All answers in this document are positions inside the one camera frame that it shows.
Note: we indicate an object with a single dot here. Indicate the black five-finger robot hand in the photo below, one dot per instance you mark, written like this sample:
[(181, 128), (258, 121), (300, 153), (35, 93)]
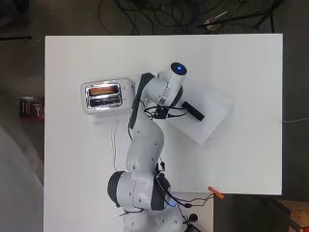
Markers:
[(179, 96)]

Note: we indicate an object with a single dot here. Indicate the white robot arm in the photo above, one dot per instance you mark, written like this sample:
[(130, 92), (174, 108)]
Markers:
[(145, 154)]

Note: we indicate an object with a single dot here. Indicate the black block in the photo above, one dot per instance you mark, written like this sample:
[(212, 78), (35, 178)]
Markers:
[(193, 111)]

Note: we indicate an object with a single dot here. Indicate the large white flat box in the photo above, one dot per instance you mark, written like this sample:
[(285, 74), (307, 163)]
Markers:
[(209, 116)]

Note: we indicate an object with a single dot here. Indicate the white steel toaster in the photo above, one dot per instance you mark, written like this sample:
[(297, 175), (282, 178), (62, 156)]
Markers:
[(104, 95)]

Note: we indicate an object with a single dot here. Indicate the orange clamp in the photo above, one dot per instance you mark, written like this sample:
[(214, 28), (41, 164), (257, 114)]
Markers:
[(215, 192)]

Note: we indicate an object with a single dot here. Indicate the black and red box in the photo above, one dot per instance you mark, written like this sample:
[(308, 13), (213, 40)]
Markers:
[(31, 108)]

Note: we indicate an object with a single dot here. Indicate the wooden crate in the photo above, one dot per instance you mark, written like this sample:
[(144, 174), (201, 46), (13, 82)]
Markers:
[(294, 216)]

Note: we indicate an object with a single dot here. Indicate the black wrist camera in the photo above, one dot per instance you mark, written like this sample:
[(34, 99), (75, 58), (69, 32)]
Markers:
[(161, 112)]

